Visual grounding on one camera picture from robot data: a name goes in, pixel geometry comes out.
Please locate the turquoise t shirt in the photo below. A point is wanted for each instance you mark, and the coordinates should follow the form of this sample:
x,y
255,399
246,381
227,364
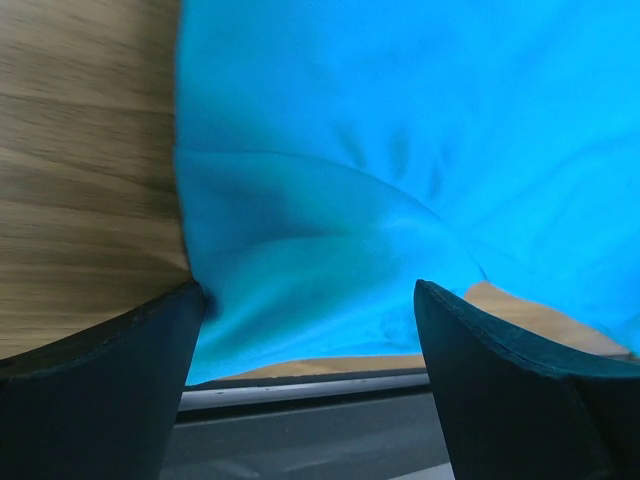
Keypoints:
x,y
330,154

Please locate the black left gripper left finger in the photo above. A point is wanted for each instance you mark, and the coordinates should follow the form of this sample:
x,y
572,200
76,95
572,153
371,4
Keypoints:
x,y
101,403

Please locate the aluminium frame rail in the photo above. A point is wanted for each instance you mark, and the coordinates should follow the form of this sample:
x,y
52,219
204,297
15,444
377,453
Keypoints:
x,y
231,393

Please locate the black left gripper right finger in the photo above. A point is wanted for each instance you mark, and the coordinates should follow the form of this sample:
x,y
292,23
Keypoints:
x,y
514,405

